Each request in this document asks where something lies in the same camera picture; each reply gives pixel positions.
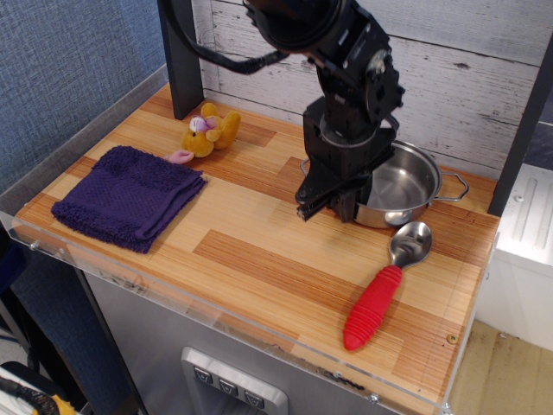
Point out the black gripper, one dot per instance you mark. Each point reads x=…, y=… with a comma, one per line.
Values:
x=343, y=150

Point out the stainless steel two-handled pan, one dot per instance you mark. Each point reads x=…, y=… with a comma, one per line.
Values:
x=403, y=188

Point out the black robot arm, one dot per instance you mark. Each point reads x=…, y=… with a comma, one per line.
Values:
x=350, y=50

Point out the folded purple cloth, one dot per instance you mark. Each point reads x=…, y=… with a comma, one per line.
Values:
x=129, y=198

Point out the yellow plush toy animal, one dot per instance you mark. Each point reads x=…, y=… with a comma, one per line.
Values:
x=206, y=133

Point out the white appliance at right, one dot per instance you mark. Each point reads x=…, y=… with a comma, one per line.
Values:
x=516, y=295

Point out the clear acrylic front guard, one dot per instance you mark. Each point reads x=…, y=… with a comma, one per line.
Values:
x=278, y=287

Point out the silver dispenser button panel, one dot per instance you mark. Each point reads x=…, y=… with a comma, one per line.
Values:
x=217, y=386

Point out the stainless steel cabinet front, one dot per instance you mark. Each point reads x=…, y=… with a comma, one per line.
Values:
x=150, y=337

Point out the yellow object bottom left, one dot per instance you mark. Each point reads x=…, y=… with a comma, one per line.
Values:
x=63, y=407

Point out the red-handled metal spoon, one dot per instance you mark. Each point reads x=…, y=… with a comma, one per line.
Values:
x=409, y=246

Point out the dark right vertical post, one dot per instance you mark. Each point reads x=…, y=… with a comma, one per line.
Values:
x=532, y=112

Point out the dark vertical post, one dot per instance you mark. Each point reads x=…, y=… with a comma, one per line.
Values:
x=184, y=74
x=532, y=112

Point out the dark left vertical post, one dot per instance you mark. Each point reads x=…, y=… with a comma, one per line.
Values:
x=184, y=74

